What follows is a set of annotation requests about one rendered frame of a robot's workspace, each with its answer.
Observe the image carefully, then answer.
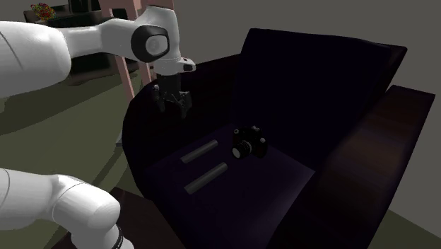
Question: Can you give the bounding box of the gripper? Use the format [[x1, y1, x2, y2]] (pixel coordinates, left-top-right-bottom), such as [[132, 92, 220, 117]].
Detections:
[[152, 73, 193, 120]]

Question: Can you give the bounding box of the pink wooden chair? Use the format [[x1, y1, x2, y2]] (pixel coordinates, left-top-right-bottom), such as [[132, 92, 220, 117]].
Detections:
[[98, 0, 175, 103]]

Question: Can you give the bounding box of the grey cylinder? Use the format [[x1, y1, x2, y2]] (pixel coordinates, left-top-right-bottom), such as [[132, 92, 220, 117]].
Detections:
[[180, 139, 220, 165], [184, 161, 229, 195]]

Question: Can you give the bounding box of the dark armchair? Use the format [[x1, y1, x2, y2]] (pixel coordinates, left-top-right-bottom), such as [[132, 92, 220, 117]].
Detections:
[[121, 28, 436, 249]]

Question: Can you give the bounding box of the black camera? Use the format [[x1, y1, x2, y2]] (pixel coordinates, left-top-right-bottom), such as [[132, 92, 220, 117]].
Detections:
[[231, 125, 269, 160]]

